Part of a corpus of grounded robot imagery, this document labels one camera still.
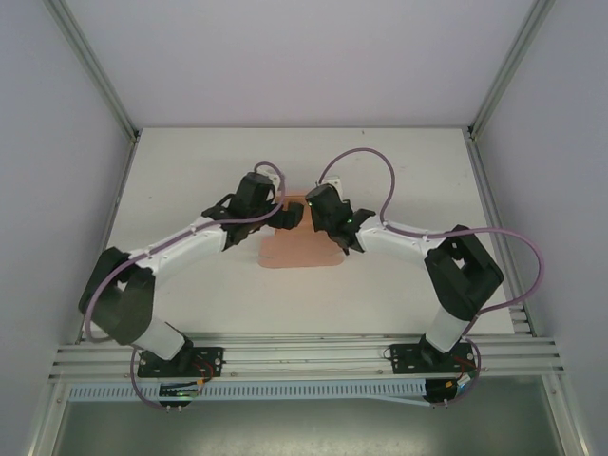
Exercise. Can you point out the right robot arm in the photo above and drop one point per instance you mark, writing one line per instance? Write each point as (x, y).
(461, 275)

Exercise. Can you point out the aluminium table side rail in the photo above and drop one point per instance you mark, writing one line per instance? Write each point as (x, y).
(499, 199)
(107, 214)

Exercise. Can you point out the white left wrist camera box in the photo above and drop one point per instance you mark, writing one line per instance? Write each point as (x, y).
(270, 172)

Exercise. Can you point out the aluminium frame post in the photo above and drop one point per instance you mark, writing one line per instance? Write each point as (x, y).
(510, 66)
(95, 66)

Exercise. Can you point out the peach cloth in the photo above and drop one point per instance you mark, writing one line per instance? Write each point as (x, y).
(304, 249)

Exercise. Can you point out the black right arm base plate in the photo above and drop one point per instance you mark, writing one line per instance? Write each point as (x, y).
(404, 361)

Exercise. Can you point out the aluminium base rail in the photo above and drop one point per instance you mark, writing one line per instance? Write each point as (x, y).
(304, 351)

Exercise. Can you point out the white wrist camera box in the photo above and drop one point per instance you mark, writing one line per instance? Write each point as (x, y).
(332, 182)
(270, 172)

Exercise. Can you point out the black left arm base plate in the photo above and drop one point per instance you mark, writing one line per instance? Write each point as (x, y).
(214, 356)

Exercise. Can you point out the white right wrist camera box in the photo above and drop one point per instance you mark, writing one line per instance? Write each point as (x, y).
(332, 182)

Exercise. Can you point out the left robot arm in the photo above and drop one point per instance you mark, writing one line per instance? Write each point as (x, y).
(128, 304)

